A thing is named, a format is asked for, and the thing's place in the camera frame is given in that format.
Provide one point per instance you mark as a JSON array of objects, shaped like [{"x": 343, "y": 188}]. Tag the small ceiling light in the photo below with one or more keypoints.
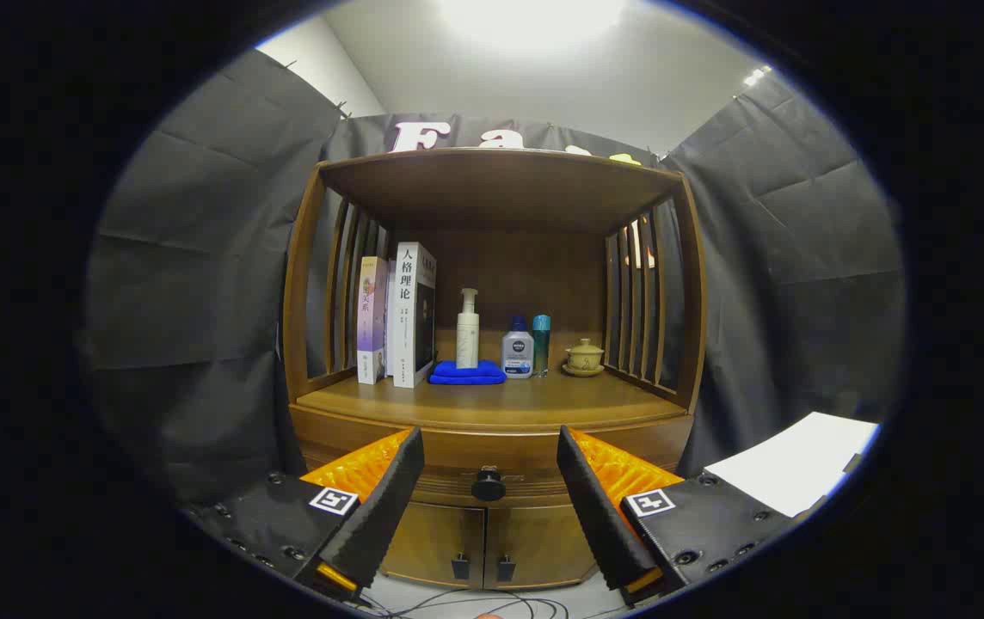
[{"x": 757, "y": 76}]

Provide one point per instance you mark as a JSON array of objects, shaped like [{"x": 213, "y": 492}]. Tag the white pump bottle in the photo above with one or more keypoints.
[{"x": 468, "y": 340}]

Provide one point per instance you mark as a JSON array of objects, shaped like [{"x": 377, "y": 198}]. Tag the black drawer knob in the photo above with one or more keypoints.
[{"x": 488, "y": 486}]

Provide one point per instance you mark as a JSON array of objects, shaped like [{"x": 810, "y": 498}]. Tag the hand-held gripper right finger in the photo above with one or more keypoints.
[{"x": 599, "y": 516}]

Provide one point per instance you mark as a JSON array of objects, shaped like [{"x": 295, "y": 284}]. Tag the wooden drawer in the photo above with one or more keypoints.
[{"x": 492, "y": 451}]

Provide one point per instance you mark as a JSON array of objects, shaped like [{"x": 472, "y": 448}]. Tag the wooden countertop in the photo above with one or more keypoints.
[{"x": 535, "y": 400}]

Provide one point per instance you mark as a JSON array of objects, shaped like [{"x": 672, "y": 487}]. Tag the purple book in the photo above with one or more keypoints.
[{"x": 370, "y": 327}]

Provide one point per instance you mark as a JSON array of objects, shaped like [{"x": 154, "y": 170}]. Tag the slim teal bottle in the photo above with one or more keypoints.
[{"x": 542, "y": 340}]

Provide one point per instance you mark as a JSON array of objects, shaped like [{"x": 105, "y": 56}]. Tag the white bottle with blue cap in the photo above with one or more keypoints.
[{"x": 517, "y": 354}]

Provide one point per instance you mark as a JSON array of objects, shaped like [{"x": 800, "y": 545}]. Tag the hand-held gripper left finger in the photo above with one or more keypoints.
[{"x": 384, "y": 507}]

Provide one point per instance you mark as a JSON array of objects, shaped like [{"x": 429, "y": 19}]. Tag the wooden cabinet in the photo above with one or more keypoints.
[{"x": 501, "y": 198}]

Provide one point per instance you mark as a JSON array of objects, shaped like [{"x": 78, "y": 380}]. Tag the blue folded towel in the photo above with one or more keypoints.
[{"x": 462, "y": 374}]

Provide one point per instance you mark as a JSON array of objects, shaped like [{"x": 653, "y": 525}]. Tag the wooden cabinet door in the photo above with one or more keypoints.
[
  {"x": 544, "y": 546},
  {"x": 432, "y": 542}
]

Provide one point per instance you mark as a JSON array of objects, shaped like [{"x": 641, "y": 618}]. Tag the yellow lidded tea cup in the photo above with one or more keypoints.
[{"x": 584, "y": 355}]

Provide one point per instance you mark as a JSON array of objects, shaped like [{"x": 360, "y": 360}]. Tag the thick white book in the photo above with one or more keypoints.
[{"x": 406, "y": 318}]

